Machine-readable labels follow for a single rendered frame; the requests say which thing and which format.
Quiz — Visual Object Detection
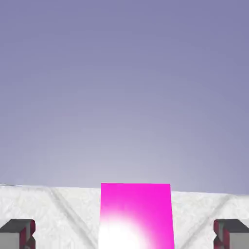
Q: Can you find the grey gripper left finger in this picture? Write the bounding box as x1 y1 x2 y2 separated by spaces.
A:
0 219 36 249

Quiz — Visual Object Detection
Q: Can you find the large magenta box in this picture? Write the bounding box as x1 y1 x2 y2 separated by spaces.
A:
97 182 175 249

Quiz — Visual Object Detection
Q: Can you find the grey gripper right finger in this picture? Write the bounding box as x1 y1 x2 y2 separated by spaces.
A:
213 219 249 249

